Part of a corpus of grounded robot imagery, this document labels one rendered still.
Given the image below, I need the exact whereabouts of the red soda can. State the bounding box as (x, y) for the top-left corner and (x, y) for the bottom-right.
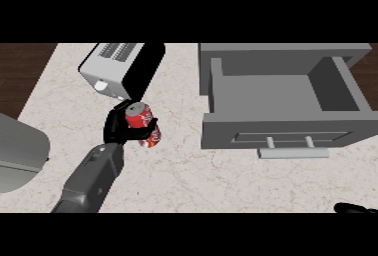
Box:
(124, 101), (164, 149)

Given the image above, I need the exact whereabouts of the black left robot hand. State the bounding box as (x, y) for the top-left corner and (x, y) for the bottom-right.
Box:
(102, 99), (159, 146)

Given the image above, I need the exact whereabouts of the grey rounded appliance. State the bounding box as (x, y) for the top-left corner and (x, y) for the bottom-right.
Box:
(0, 112), (52, 194)

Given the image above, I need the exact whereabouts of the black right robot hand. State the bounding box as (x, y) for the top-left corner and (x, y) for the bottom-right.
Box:
(332, 201), (378, 214)

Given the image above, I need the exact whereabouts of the white and black toaster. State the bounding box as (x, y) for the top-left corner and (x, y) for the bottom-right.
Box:
(77, 43), (167, 102)

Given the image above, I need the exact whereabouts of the grey drawer front with handle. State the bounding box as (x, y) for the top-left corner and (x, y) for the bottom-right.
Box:
(199, 110), (378, 160)

